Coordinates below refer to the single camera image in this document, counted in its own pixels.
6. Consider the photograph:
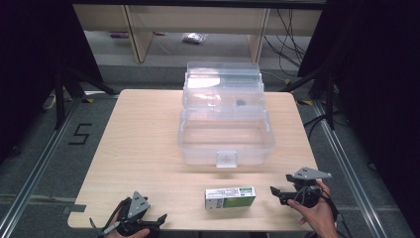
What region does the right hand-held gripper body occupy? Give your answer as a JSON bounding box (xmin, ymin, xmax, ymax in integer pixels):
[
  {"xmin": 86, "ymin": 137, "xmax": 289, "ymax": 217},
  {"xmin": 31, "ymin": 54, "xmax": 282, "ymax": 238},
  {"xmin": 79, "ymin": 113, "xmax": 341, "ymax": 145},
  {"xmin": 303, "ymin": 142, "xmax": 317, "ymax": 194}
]
[{"xmin": 285, "ymin": 167, "xmax": 333, "ymax": 209}]

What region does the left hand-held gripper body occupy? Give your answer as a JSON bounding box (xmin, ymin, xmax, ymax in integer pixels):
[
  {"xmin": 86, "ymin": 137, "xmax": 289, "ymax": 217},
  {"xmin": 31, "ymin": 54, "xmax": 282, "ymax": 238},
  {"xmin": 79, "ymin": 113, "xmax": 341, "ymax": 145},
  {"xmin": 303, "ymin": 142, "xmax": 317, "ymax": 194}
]
[{"xmin": 115, "ymin": 190, "xmax": 153, "ymax": 237}]

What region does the small white green carton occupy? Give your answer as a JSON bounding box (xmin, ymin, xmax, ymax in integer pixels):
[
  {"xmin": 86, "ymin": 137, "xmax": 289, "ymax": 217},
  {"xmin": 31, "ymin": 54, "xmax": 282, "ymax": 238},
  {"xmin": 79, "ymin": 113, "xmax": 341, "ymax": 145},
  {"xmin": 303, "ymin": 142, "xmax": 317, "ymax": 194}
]
[{"xmin": 204, "ymin": 186, "xmax": 258, "ymax": 211}]

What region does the clear plastic storage box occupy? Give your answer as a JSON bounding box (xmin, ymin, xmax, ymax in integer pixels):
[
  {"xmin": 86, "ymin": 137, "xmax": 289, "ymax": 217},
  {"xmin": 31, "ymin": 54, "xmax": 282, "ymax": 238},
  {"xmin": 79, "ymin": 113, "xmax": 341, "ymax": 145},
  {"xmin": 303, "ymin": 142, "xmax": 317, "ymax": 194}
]
[{"xmin": 177, "ymin": 60, "xmax": 276, "ymax": 170}]

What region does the person's right hand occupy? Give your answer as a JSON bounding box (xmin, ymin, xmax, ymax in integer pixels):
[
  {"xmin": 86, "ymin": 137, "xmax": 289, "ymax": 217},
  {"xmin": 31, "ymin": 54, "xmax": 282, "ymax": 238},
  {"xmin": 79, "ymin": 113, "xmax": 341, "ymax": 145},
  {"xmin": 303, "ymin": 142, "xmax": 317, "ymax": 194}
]
[{"xmin": 286, "ymin": 179, "xmax": 338, "ymax": 238}]

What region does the person's left hand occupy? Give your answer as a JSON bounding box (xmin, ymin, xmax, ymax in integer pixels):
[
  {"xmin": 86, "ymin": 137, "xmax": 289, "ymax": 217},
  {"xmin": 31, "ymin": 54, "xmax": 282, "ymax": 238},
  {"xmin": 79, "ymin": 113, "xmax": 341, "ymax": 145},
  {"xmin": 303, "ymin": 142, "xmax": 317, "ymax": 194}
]
[{"xmin": 104, "ymin": 228, "xmax": 152, "ymax": 238}]

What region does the black metal stand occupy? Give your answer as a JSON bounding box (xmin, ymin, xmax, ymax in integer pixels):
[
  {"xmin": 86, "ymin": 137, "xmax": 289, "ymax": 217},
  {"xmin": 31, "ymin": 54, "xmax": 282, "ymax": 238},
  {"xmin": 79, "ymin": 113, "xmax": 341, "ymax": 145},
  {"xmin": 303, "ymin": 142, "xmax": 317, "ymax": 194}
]
[
  {"xmin": 53, "ymin": 64, "xmax": 117, "ymax": 131},
  {"xmin": 280, "ymin": 63, "xmax": 337, "ymax": 131}
]

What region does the dark curtain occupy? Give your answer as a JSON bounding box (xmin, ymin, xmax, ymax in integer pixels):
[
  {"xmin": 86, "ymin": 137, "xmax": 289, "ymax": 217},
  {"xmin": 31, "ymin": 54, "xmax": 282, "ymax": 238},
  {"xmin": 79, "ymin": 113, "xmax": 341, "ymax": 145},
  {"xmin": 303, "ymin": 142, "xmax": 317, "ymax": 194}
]
[
  {"xmin": 0, "ymin": 0, "xmax": 104, "ymax": 165},
  {"xmin": 296, "ymin": 0, "xmax": 420, "ymax": 237}
]

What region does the wooden shelf unit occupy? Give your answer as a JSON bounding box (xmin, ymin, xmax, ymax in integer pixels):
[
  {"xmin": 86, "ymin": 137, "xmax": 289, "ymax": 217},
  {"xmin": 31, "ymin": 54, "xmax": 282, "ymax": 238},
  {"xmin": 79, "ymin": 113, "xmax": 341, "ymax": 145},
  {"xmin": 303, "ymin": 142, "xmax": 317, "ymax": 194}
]
[{"xmin": 72, "ymin": 4, "xmax": 323, "ymax": 63}]

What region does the crumpled clear plastic bag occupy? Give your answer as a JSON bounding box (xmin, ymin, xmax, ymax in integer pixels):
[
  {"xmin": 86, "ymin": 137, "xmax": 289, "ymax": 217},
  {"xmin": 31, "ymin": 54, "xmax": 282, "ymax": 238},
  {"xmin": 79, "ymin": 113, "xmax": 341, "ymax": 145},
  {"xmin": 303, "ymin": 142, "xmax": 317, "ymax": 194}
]
[{"xmin": 181, "ymin": 32, "xmax": 208, "ymax": 45}]

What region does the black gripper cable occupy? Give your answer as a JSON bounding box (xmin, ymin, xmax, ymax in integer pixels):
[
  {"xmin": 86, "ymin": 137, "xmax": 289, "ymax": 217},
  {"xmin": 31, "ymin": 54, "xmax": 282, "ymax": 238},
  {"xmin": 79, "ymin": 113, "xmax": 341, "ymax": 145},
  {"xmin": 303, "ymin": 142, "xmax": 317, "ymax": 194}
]
[{"xmin": 320, "ymin": 187, "xmax": 352, "ymax": 238}]

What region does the grey gripper strap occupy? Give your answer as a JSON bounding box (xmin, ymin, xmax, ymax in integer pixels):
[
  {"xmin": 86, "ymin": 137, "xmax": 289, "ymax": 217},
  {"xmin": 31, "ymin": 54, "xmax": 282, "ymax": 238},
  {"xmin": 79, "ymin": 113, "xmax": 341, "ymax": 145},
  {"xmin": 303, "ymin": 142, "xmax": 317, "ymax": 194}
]
[{"xmin": 88, "ymin": 216, "xmax": 122, "ymax": 238}]

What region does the aluminium floor rail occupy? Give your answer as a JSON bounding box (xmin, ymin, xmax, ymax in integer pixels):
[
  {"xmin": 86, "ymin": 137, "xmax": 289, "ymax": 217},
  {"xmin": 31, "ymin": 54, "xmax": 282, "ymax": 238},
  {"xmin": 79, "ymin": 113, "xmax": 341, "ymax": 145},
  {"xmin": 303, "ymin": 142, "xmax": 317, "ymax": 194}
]
[
  {"xmin": 0, "ymin": 95, "xmax": 84, "ymax": 238},
  {"xmin": 311, "ymin": 98, "xmax": 388, "ymax": 238}
]

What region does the black floor cable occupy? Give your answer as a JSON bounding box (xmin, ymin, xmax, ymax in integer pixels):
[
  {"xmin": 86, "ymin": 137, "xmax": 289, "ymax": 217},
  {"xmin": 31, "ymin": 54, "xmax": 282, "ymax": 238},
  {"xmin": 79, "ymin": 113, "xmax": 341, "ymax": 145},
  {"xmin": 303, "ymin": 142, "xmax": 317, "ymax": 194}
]
[{"xmin": 302, "ymin": 111, "xmax": 333, "ymax": 140}]

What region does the bundle of black cables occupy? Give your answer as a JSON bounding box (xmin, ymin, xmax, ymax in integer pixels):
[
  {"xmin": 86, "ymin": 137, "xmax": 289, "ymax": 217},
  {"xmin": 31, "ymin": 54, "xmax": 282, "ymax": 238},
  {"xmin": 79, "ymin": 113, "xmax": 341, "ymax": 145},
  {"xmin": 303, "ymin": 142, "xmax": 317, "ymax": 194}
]
[{"xmin": 262, "ymin": 8, "xmax": 307, "ymax": 69}]

